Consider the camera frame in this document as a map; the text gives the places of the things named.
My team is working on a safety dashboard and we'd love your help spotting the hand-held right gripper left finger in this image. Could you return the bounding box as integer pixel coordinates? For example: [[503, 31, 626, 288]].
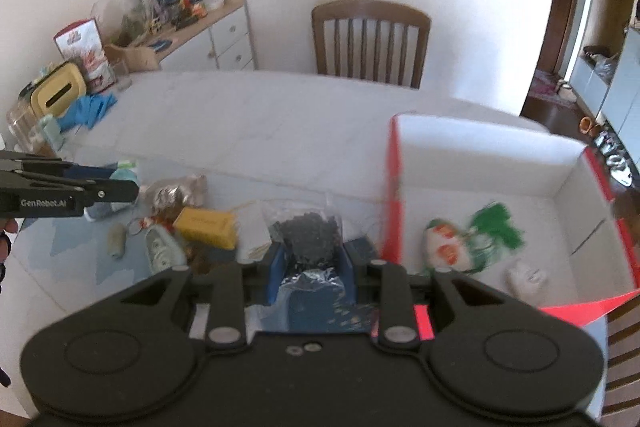
[[120, 244, 286, 352]]

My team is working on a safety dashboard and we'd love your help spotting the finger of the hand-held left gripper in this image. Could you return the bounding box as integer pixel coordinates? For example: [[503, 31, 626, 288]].
[[0, 151, 121, 182], [75, 178, 140, 210]]

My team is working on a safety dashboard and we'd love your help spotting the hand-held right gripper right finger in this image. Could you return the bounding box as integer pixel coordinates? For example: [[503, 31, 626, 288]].
[[340, 243, 506, 352]]

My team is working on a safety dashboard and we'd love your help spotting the clear bag of black beads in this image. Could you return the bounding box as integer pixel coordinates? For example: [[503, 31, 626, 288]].
[[260, 199, 358, 308]]

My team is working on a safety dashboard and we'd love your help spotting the silver foil packet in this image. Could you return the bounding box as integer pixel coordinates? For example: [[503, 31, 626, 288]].
[[149, 174, 209, 210]]

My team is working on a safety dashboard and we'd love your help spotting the red and white cardboard box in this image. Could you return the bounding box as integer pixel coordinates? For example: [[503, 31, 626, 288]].
[[381, 111, 640, 329]]

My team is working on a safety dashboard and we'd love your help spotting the person's left hand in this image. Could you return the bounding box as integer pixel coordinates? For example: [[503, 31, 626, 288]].
[[0, 218, 20, 295]]

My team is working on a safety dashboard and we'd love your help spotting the teal and white packet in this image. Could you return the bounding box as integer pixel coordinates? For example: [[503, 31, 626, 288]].
[[84, 158, 140, 222]]

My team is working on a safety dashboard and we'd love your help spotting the beige cylinder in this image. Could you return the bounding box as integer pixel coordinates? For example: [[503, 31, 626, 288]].
[[108, 224, 129, 261]]

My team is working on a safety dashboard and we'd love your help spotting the pale green cup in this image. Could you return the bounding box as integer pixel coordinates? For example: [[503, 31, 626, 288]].
[[39, 114, 64, 148]]

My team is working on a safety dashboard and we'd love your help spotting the blue cloth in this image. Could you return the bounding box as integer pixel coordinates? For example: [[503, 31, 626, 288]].
[[56, 93, 119, 130]]

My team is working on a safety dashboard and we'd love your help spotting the white power adapter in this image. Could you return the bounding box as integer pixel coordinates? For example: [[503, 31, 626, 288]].
[[144, 224, 189, 274]]

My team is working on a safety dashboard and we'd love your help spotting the clear plastic container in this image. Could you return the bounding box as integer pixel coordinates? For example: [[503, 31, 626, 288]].
[[7, 103, 43, 144]]

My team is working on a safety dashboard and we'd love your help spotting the yellow tissue box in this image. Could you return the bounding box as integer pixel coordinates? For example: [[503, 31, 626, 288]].
[[29, 62, 89, 116]]

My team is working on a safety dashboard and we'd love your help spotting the clear drinking glass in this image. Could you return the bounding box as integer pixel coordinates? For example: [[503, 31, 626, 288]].
[[112, 59, 133, 90]]

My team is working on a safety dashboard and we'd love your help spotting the green white orange packet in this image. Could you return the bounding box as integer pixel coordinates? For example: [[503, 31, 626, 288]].
[[424, 202, 527, 274]]

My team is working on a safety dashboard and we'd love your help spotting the red and white carton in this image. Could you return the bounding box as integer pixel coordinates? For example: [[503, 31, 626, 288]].
[[53, 19, 119, 94]]

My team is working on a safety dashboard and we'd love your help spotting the brown cardboard box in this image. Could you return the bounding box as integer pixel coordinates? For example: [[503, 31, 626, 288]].
[[104, 44, 162, 74]]

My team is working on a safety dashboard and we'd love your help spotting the large crumpled clear plastic bag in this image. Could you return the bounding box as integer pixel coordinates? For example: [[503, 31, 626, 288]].
[[93, 0, 153, 45]]

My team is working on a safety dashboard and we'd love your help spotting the small white figure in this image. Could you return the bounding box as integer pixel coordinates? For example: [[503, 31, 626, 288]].
[[507, 259, 549, 299]]

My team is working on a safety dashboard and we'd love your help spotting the white sideboard with wooden top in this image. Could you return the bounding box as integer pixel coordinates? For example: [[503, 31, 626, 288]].
[[149, 0, 259, 72]]

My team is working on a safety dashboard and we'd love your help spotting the brown wooden chair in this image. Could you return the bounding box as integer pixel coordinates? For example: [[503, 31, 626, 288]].
[[311, 0, 432, 90]]

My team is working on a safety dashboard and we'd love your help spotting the dark wooden chair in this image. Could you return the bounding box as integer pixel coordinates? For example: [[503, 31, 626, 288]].
[[602, 301, 640, 419]]

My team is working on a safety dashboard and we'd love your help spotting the grey plastic bag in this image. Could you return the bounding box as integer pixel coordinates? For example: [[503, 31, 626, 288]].
[[594, 54, 619, 84]]

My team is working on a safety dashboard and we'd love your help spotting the key ring with red charm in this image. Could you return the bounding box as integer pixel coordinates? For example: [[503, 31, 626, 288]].
[[129, 216, 162, 239]]

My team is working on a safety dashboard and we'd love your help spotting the pale blue wall cabinet unit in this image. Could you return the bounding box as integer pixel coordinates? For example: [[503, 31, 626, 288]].
[[570, 0, 640, 188]]

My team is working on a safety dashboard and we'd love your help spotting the brown door frame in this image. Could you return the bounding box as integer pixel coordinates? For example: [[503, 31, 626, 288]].
[[519, 0, 602, 118]]

